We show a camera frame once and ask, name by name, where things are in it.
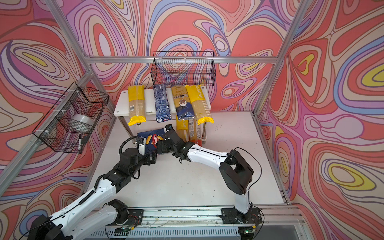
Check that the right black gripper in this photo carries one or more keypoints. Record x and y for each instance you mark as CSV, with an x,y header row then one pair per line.
x,y
163,150

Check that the blue Barilla pasta box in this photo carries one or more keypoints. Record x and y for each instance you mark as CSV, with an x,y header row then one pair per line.
x,y
151,138

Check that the red spaghetti bag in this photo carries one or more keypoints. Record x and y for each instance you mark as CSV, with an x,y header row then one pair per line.
x,y
195,133

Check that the blue spaghetti box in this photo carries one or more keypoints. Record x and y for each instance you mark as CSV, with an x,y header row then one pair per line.
x,y
162,108

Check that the dark blue spaghetti bag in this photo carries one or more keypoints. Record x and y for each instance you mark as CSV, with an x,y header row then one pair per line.
x,y
183,106

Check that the yellow spaghetti bag long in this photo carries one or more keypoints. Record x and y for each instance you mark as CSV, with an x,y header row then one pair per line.
x,y
137,106

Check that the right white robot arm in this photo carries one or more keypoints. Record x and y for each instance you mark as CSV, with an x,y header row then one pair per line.
x,y
235,170

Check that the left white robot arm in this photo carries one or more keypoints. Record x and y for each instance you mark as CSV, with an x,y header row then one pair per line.
x,y
96,208

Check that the white shelf with metal legs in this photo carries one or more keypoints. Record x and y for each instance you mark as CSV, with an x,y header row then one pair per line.
x,y
122,112

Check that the black marker pen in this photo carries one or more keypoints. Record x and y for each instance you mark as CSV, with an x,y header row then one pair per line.
x,y
80,143

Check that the silver tape roll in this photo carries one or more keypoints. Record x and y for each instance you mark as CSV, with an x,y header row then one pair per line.
x,y
83,119

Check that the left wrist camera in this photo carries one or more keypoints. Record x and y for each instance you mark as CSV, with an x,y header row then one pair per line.
x,y
141,148

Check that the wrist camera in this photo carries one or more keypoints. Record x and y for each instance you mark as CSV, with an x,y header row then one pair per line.
x,y
141,148
169,127

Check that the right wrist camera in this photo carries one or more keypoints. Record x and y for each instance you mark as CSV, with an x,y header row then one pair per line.
x,y
169,127

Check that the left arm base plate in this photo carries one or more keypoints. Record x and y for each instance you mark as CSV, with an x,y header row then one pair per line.
x,y
130,217

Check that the black wire basket back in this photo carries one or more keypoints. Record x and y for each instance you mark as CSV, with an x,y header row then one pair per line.
x,y
173,68

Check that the black wire basket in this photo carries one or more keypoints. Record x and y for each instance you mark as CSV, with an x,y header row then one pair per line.
x,y
61,134
173,68

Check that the black wire basket left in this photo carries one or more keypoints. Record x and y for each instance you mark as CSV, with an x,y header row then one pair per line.
x,y
61,134

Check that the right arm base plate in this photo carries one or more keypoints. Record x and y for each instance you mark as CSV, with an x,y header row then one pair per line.
x,y
233,216

